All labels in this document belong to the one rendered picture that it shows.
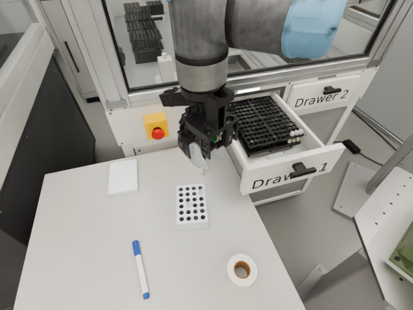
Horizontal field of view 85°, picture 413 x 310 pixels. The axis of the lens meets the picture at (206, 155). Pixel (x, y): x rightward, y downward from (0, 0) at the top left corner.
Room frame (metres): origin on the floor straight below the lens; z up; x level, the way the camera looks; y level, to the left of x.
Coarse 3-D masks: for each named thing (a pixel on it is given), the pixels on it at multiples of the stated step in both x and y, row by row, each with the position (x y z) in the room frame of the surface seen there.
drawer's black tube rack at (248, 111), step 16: (240, 112) 0.62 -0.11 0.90; (256, 112) 0.61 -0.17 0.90; (272, 112) 0.61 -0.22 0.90; (240, 128) 0.54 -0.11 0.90; (256, 128) 0.53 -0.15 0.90; (272, 128) 0.53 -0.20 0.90; (288, 128) 0.53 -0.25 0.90; (256, 144) 0.49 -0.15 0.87; (272, 144) 0.49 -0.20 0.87; (288, 144) 0.49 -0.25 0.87
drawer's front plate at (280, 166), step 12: (336, 144) 0.43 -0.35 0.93; (288, 156) 0.39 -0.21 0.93; (300, 156) 0.39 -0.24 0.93; (312, 156) 0.39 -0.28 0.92; (324, 156) 0.41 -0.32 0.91; (336, 156) 0.42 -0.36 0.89; (252, 168) 0.35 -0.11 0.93; (264, 168) 0.36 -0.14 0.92; (276, 168) 0.37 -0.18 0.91; (288, 168) 0.38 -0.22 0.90; (324, 168) 0.41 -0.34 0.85; (252, 180) 0.35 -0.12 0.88; (264, 180) 0.36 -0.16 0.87; (276, 180) 0.37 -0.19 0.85; (288, 180) 0.38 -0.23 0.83; (252, 192) 0.35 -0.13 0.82
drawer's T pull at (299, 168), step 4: (296, 164) 0.38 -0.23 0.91; (300, 164) 0.38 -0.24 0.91; (296, 168) 0.36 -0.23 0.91; (300, 168) 0.36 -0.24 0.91; (304, 168) 0.36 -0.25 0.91; (308, 168) 0.36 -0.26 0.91; (312, 168) 0.36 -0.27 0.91; (292, 172) 0.35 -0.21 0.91; (296, 172) 0.35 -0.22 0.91; (300, 172) 0.35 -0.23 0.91; (304, 172) 0.35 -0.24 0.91; (308, 172) 0.35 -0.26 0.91; (312, 172) 0.36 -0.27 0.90; (292, 176) 0.34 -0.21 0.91; (296, 176) 0.34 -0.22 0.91; (300, 176) 0.35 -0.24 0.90
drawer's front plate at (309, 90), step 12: (300, 84) 0.74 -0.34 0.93; (312, 84) 0.74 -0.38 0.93; (324, 84) 0.75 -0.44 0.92; (336, 84) 0.77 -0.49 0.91; (348, 84) 0.79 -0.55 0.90; (300, 96) 0.73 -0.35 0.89; (312, 96) 0.74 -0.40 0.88; (324, 96) 0.76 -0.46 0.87; (336, 96) 0.78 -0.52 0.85; (348, 96) 0.80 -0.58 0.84; (300, 108) 0.73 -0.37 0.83
